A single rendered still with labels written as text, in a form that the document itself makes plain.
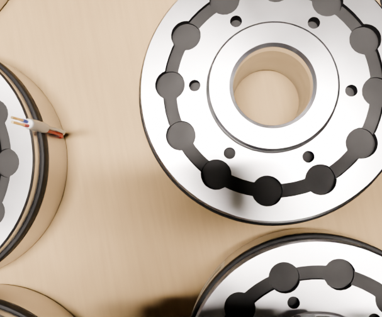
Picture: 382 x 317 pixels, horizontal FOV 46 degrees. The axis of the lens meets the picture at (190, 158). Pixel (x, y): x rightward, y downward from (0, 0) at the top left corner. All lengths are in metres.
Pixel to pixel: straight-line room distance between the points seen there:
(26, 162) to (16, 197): 0.01
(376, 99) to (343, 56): 0.02
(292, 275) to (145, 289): 0.07
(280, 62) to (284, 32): 0.02
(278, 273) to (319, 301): 0.02
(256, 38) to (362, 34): 0.04
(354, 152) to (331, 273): 0.05
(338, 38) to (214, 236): 0.10
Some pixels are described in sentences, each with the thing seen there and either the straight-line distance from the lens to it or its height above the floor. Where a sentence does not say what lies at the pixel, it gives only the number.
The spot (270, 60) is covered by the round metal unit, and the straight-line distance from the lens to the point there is 0.19.
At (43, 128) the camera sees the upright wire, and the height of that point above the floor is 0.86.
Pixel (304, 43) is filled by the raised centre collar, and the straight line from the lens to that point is 0.17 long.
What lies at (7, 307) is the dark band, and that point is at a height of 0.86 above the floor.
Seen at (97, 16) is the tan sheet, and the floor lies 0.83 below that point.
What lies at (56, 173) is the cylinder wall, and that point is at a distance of 0.20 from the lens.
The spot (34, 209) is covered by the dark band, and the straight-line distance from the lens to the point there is 0.19.
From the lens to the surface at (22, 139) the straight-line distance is 0.19.
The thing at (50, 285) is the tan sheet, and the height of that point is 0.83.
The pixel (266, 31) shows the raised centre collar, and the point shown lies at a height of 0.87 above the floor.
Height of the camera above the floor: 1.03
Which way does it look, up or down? 84 degrees down
